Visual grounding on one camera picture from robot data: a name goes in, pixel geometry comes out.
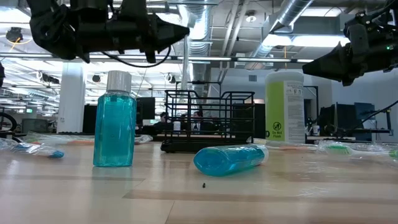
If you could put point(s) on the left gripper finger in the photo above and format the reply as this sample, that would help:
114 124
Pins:
169 32

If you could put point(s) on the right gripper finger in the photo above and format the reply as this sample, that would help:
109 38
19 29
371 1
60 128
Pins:
332 65

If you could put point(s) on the blue mouthwash bottle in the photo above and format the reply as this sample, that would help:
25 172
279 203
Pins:
115 130
227 160

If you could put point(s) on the blue toothbrush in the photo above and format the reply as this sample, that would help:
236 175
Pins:
18 148

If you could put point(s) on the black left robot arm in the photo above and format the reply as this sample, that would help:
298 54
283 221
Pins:
53 31

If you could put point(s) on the bright ceiling light panel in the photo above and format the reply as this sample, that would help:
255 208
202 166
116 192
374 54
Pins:
311 40

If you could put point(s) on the dark blue panel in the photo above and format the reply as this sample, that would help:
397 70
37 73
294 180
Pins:
363 109

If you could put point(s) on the dark desk monitor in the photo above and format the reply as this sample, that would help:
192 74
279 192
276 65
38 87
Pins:
342 118

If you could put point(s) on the wipes canister with green label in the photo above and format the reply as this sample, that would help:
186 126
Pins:
284 118

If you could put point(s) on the black computer monitor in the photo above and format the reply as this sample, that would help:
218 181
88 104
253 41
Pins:
146 107

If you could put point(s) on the white pillar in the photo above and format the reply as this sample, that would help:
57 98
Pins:
71 99

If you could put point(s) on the round ceiling fixture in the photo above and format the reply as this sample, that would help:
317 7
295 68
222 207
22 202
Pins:
250 17

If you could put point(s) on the person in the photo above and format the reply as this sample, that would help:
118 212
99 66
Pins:
163 117
197 114

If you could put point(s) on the black cabinet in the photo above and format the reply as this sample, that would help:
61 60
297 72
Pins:
89 119

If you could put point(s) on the black ceiling dome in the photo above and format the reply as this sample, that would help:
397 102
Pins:
14 34

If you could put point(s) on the ribbed silver ceiling duct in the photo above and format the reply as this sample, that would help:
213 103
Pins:
199 18

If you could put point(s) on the smooth silver ceiling duct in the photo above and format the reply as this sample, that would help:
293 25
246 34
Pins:
295 9

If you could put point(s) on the black aluminium table frame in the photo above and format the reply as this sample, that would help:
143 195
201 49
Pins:
329 141

